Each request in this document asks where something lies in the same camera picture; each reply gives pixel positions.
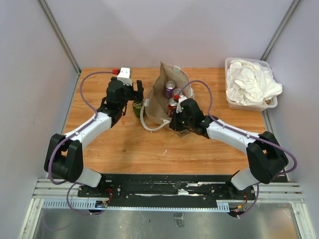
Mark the green glass bottle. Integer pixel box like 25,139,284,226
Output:
133,101,143,118

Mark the red Coke can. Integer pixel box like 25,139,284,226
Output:
167,98,178,118
172,88,183,98

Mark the tan canvas tote bag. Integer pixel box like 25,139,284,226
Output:
140,62,195,132

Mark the purple soda can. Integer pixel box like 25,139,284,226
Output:
164,80,176,99

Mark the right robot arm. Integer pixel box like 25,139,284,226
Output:
169,99,289,199

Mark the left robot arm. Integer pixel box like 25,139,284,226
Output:
44,77,144,197

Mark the crumpled white cloth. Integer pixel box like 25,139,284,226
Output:
226,59,283,106

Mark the white plastic basket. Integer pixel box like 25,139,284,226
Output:
225,57,283,112

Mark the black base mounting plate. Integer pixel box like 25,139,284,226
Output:
77,174,255,200

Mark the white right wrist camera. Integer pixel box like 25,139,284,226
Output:
176,95,187,114

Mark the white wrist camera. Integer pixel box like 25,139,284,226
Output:
176,95,187,114
117,67,133,86

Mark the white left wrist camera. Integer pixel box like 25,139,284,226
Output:
117,67,133,86

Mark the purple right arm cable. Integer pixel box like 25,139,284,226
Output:
173,80,298,219

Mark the aluminium rail frame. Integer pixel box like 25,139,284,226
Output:
19,176,316,239

